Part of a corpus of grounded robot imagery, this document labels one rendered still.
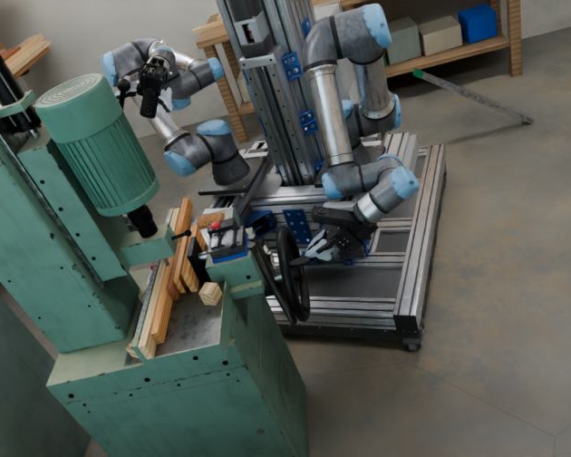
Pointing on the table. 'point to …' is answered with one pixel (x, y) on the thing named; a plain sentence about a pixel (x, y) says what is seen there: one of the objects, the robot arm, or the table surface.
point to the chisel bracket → (134, 247)
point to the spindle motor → (99, 143)
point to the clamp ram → (197, 257)
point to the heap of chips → (209, 219)
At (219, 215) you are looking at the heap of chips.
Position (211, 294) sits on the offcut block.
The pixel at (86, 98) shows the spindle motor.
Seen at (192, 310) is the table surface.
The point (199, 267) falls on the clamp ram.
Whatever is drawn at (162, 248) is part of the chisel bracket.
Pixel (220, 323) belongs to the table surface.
